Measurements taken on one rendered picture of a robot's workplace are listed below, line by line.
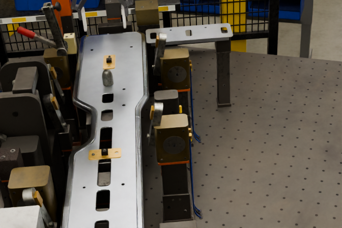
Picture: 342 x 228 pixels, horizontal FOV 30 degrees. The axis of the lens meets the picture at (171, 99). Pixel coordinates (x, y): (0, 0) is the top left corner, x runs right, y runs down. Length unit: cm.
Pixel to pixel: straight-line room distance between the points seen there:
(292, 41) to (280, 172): 222
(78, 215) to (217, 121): 88
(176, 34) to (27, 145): 77
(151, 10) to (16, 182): 94
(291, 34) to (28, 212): 312
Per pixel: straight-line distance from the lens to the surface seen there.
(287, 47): 411
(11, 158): 154
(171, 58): 194
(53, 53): 203
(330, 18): 448
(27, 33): 200
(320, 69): 255
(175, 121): 166
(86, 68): 202
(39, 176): 150
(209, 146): 213
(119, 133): 172
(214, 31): 217
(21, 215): 137
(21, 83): 164
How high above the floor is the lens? 202
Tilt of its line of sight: 34 degrees down
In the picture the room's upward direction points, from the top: 4 degrees counter-clockwise
